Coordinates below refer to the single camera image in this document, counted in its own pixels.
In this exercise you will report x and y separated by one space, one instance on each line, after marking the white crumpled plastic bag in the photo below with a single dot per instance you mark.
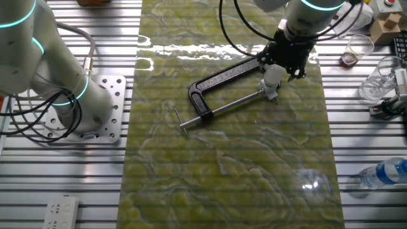
365 17

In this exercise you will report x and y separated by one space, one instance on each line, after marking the black C-clamp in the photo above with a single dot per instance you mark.
216 79

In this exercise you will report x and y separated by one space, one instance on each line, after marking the glass beaker with dark liquid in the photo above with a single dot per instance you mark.
353 55

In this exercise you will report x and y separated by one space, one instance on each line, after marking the green marble pattern mat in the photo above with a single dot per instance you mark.
222 178

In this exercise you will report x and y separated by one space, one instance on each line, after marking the clear plastic cup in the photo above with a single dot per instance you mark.
378 82

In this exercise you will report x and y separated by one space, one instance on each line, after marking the white ribbed device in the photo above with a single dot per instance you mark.
401 81

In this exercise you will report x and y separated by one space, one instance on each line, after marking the blue label water bottle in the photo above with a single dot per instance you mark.
384 173

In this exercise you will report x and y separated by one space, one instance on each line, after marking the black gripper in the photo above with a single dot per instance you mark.
291 52

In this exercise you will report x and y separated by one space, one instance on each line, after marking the black keyboard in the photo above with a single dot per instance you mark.
401 46

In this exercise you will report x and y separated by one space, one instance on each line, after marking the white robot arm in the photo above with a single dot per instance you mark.
63 79

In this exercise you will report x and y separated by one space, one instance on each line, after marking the grey emergency stop box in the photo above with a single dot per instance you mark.
389 9

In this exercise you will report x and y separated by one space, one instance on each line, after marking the brown wooden item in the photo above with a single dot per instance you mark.
92 2

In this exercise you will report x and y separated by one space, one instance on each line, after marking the tan cardboard box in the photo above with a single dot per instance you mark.
383 35

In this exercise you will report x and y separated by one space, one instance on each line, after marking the black and metal tool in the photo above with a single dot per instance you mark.
386 108

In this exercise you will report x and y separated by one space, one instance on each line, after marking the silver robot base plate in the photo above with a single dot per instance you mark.
116 95

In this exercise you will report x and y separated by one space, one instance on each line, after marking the white power strip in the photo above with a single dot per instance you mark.
60 213

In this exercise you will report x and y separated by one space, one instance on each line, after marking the small wooden block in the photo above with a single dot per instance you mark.
392 19

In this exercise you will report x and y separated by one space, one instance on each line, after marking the white light bulb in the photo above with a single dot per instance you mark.
273 74

